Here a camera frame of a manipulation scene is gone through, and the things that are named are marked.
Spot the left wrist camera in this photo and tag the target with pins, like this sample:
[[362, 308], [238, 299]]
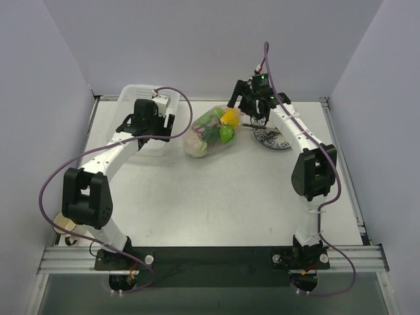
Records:
[[162, 103]]

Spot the aluminium frame rail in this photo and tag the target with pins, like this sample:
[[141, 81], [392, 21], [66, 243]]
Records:
[[84, 260]]

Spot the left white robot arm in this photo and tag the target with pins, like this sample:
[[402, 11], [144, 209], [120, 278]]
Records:
[[87, 199]]

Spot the masking tape roll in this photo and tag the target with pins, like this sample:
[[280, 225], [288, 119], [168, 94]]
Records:
[[69, 225]]

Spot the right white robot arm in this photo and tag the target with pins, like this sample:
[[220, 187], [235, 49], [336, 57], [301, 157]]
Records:
[[314, 172]]

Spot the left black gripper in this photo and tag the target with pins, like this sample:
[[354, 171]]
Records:
[[156, 132]]

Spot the white plastic basket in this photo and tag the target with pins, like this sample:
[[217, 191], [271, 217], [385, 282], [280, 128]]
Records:
[[126, 100]]

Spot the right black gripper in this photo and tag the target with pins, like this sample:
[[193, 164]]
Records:
[[245, 103]]

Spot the clear zip top bag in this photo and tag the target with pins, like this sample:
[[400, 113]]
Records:
[[202, 138]]

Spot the green fake fruit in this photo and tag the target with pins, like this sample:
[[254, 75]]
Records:
[[226, 134]]

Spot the blue patterned plate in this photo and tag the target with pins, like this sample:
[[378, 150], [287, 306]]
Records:
[[269, 139]]

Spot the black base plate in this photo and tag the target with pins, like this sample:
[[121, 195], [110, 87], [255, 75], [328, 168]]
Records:
[[214, 267]]

